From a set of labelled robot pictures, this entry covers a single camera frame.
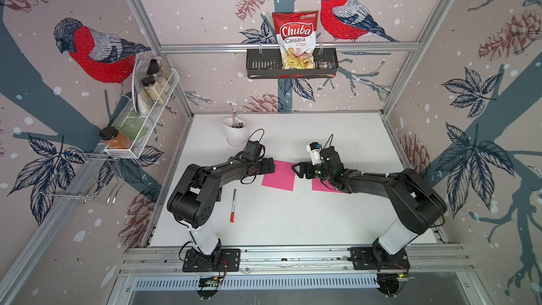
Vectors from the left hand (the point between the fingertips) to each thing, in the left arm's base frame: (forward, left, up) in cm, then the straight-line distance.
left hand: (271, 163), depth 96 cm
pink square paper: (-5, -6, -5) cm, 9 cm away
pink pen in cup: (+22, +20, +8) cm, 30 cm away
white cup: (+14, +17, +6) cm, 23 cm away
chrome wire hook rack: (-17, +53, +22) cm, 60 cm away
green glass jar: (-3, +48, +31) cm, 57 cm away
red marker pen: (-22, +15, -3) cm, 27 cm away
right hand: (-3, -12, +3) cm, 13 cm away
